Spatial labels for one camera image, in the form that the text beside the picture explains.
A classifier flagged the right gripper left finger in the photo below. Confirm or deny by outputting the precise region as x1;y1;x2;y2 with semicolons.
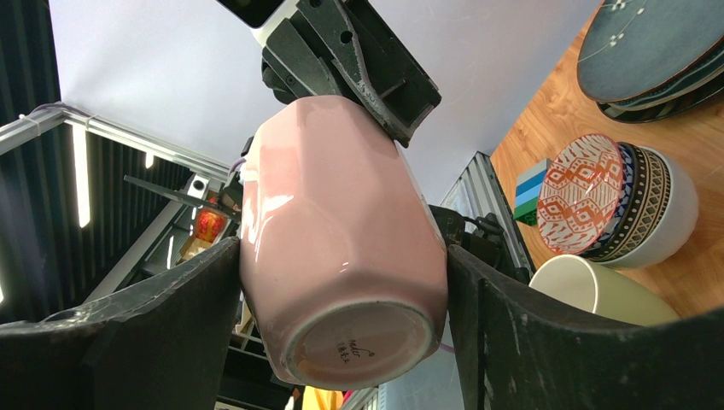
1;237;241;409

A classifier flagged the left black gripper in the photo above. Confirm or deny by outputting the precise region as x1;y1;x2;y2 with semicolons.
218;0;441;148

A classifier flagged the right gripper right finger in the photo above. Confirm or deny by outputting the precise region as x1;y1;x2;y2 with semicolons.
447;245;723;409

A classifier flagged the pink mug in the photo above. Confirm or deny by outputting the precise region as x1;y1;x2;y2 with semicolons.
239;96;448;390

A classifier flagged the blue green striped block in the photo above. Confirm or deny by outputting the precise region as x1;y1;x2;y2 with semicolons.
513;158;552;226

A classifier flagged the red patterned bowl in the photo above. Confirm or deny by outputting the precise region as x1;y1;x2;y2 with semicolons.
536;134;625;255

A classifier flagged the white patterned bowl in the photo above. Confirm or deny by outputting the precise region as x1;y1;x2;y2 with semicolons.
581;143;699;269

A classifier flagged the dark blue floral plate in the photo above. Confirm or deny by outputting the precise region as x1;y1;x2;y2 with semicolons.
577;0;723;103

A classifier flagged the black bottom plate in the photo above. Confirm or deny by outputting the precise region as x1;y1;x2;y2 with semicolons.
596;73;723;124

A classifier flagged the green handled cream mug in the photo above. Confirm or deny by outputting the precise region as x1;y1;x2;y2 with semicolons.
528;255;680;326

